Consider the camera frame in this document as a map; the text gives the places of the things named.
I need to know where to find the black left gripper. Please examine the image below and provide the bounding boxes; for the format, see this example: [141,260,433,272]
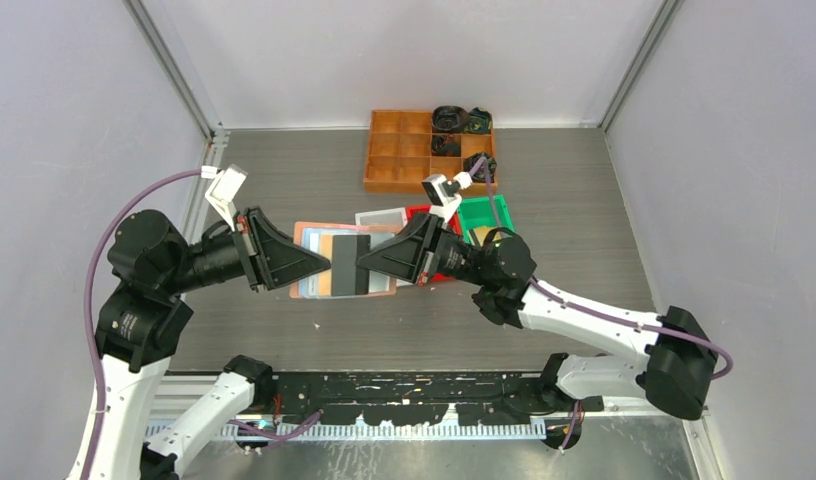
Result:
[163,201,332,291]

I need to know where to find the orange card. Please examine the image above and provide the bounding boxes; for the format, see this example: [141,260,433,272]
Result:
[315,233,336,298]

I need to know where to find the gold cards in bin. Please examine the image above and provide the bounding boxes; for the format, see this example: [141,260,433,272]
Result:
[468,226,493,246]

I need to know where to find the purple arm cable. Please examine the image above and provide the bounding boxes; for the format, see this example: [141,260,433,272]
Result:
[469,155,735,382]
[79,169,207,480]

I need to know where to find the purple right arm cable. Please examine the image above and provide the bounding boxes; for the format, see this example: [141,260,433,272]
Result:
[469,155,735,382]

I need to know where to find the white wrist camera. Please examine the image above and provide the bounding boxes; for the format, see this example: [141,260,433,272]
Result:
[421,171,472,222]
[200,165,248,228]

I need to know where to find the light blue card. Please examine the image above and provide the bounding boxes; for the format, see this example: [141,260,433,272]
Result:
[296,227,393,297]

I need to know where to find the green plastic bin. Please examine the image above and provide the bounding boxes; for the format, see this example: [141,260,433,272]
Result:
[457,195,515,244]

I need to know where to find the dark rolled tie middle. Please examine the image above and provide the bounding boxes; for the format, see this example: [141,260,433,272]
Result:
[430,134,461,157]

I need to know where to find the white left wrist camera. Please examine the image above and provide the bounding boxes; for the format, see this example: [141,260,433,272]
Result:
[200,165,248,228]

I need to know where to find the orange wooden compartment tray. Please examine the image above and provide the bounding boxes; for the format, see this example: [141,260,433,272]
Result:
[362,110,496,194]

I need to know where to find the green patterned rolled tie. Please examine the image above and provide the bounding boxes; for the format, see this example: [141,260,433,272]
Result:
[463,107,493,135]

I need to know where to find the red plastic bin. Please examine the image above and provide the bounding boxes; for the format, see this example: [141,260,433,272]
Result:
[406,203,464,285]

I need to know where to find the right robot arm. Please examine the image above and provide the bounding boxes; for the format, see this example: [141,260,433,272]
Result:
[357,213,726,420]

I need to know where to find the camouflage rolled tie lower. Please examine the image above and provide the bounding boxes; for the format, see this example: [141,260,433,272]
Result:
[462,151,497,183]

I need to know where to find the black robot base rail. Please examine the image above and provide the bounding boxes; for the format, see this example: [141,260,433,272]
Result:
[232,372,605,453]

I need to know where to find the white plastic bin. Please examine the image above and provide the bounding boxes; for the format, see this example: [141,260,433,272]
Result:
[353,207,408,297]

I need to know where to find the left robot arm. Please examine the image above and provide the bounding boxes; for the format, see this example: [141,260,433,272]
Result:
[70,208,330,479]

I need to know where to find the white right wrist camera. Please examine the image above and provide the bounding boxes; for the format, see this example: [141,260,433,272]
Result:
[421,171,472,222]

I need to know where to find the dark rolled belt top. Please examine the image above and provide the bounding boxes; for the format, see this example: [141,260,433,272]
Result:
[431,105,471,134]

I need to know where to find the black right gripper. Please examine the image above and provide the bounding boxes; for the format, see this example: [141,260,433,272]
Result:
[357,209,493,286]

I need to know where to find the black credit card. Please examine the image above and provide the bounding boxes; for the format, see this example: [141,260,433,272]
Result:
[331,234,371,297]

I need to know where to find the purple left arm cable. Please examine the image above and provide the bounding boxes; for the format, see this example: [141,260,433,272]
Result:
[79,169,207,480]

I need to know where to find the grey white card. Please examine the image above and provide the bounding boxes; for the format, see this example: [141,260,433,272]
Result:
[368,232,395,295]

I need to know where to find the tan leather card holder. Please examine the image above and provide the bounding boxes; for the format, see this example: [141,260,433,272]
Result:
[289,221,397,301]

